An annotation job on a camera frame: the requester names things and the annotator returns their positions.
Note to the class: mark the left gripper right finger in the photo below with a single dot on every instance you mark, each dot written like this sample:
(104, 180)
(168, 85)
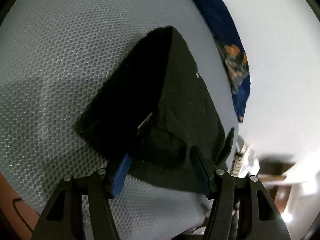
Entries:
(242, 204)

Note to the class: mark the black pants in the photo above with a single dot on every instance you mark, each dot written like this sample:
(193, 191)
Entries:
(156, 109)

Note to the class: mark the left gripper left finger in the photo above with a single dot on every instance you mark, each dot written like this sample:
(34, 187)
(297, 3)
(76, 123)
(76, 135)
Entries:
(62, 216)

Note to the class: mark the grey mesh mattress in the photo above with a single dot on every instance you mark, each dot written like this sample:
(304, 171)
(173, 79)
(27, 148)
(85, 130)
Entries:
(56, 55)

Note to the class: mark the blue floral blanket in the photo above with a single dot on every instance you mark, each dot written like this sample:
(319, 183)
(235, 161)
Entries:
(231, 50)

